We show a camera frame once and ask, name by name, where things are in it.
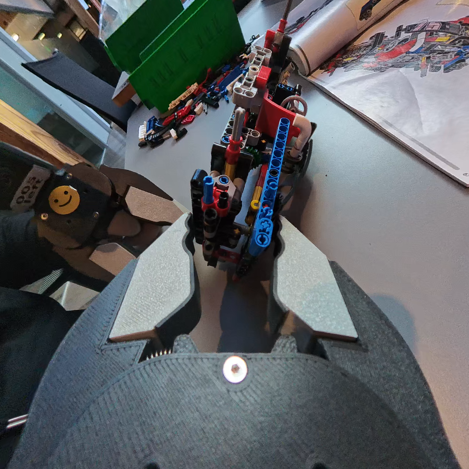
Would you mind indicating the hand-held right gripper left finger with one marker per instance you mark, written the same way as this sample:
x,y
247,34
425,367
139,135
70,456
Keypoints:
x,y
161,285

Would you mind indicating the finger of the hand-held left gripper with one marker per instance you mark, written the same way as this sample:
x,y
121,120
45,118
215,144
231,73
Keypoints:
x,y
154,207
113,258

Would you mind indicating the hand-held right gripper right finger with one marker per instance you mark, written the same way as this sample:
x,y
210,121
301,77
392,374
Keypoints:
x,y
311,293

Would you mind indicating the toy brick car chassis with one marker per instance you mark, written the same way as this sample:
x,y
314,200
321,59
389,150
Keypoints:
x,y
271,113

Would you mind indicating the pile of loose bricks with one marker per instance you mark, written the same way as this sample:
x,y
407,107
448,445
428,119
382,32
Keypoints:
x,y
183,110

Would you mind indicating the dark fabric chair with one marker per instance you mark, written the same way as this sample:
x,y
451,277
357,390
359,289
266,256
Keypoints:
x,y
73,84

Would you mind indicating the green plastic bin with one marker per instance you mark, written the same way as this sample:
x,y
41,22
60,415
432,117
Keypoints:
x,y
183,55
146,33

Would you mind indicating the toy building instruction booklet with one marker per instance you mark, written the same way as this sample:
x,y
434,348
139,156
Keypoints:
x,y
403,91

